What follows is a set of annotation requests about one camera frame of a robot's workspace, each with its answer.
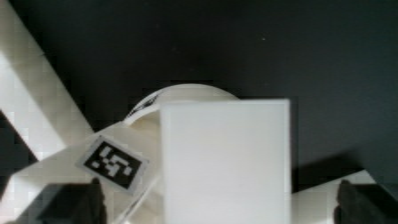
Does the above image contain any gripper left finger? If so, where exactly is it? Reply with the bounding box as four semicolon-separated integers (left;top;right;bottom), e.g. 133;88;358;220
37;179;106;224

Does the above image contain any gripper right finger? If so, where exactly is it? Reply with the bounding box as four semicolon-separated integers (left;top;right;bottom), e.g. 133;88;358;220
333;180;398;224

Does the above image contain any white stool leg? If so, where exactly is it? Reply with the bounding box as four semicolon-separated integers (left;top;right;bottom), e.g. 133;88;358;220
159;100;291;224
0;122;157;224

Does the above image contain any white L-shaped fence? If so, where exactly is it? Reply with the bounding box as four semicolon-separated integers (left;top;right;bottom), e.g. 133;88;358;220
0;0;92;160

